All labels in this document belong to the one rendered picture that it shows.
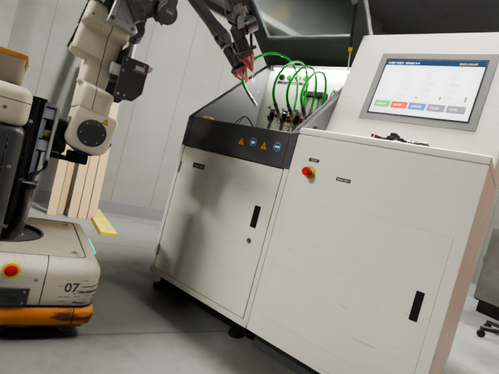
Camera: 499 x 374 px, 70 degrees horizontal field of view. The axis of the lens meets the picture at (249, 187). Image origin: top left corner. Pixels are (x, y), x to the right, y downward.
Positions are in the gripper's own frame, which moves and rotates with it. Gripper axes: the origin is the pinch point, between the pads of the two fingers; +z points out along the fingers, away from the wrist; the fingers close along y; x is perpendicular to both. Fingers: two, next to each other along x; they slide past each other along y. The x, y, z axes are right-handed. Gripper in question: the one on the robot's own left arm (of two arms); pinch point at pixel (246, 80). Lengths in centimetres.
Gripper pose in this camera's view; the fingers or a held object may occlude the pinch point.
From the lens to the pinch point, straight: 198.3
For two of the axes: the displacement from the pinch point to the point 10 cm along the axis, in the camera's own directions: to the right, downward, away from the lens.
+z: 5.0, 8.6, 0.2
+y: -2.4, 1.1, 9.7
